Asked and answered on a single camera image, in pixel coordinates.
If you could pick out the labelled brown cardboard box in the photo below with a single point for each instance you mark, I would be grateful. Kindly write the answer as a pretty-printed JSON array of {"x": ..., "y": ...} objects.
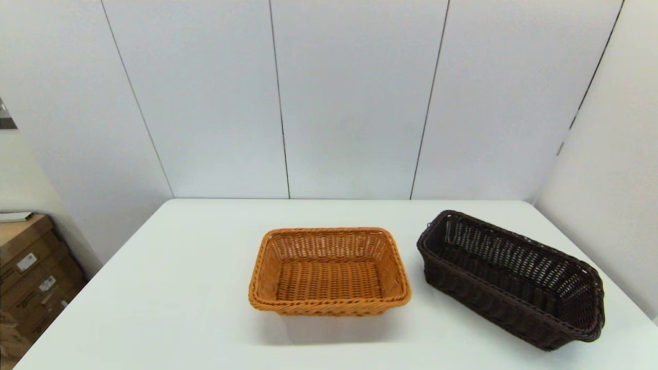
[
  {"x": 56, "y": 280},
  {"x": 36, "y": 257}
]

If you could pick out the orange wicker basket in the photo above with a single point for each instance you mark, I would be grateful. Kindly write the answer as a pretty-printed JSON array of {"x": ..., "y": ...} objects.
[{"x": 329, "y": 280}]

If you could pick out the dark brown wicker basket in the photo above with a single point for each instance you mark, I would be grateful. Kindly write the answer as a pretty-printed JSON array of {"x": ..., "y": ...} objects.
[{"x": 514, "y": 277}]

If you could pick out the grey wall fixture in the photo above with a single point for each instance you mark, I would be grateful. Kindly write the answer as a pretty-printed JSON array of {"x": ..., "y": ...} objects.
[{"x": 6, "y": 121}]

